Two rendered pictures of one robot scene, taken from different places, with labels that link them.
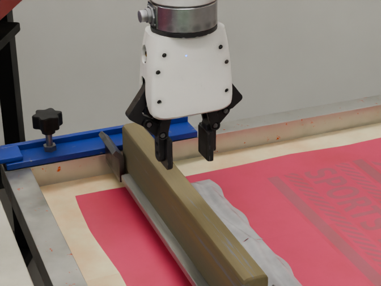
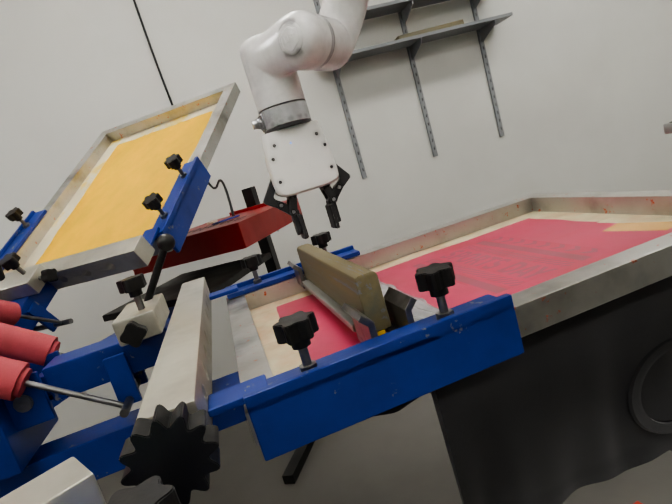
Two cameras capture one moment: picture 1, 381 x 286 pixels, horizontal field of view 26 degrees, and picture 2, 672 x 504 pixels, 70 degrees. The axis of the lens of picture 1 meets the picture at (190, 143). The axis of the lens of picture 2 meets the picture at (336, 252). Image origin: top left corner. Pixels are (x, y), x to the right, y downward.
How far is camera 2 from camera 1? 42 cm
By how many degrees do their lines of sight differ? 19
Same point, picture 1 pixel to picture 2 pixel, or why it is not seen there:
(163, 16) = (266, 117)
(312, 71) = not seen: hidden behind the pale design
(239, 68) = not seen: hidden behind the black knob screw
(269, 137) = (414, 247)
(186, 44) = (289, 134)
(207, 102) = (318, 177)
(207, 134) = (329, 206)
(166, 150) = (300, 223)
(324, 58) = not seen: hidden behind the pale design
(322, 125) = (452, 232)
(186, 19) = (280, 112)
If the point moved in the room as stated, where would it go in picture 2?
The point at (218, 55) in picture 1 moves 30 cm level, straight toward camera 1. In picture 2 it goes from (316, 140) to (254, 138)
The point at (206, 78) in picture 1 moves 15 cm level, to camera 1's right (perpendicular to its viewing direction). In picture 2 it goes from (312, 158) to (409, 129)
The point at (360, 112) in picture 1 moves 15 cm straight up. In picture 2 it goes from (478, 218) to (463, 155)
